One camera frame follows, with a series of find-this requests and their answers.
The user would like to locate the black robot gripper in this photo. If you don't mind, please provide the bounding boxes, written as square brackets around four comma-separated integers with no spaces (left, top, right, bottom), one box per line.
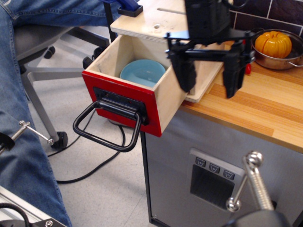
[165,0,255,98]

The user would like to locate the wooden drawer with red front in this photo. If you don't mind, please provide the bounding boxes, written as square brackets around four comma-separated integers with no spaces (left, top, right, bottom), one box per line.
[73,35,187,152]

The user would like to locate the light wooden box housing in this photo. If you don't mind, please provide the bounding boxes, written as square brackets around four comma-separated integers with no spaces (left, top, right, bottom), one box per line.
[111,0,223,103]

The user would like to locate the red chili pepper toy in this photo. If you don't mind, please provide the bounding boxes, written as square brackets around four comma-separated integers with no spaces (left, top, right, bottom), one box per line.
[245,63,251,75]

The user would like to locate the light blue ceramic bowl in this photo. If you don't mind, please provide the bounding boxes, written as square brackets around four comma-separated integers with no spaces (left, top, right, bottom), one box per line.
[120,59,166,87]

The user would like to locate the orange pumpkin toy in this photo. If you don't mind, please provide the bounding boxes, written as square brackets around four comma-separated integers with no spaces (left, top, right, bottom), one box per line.
[254,31,292,59]

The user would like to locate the stainless steel pot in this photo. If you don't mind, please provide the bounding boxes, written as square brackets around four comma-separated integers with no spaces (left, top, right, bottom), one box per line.
[251,29,303,70]

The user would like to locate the blue clamp with black pad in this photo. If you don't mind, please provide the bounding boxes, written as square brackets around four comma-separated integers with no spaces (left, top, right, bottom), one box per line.
[101,0,143,17]

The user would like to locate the silver clamp screw right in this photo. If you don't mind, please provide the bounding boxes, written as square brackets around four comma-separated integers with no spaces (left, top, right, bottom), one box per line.
[222,150,292,227]

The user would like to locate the silver clamp screw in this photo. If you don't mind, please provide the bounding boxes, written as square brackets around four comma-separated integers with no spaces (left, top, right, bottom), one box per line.
[222,150,292,227]
[0,121,54,155]

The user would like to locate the grey metal cabinet front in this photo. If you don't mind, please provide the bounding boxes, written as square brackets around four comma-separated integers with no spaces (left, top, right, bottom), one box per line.
[141,110,303,227]

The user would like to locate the beige shoe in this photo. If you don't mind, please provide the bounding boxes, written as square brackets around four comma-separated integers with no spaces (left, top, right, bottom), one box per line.
[108,120,129,128]

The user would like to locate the grey office chair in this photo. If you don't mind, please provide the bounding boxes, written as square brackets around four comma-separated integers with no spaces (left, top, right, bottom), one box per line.
[14,25,109,149]

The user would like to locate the silver clamp screw left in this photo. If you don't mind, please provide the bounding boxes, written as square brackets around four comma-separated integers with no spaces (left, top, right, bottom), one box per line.
[0,121,54,155]

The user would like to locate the person leg in blue jeans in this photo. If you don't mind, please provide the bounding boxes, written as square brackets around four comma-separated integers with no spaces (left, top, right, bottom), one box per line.
[0,0,107,227]

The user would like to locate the black floor cable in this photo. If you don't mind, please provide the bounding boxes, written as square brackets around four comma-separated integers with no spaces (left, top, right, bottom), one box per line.
[47,111,126,184]

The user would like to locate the aluminium frame profile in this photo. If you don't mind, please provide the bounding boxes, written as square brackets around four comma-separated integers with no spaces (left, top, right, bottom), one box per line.
[0,187,64,227]

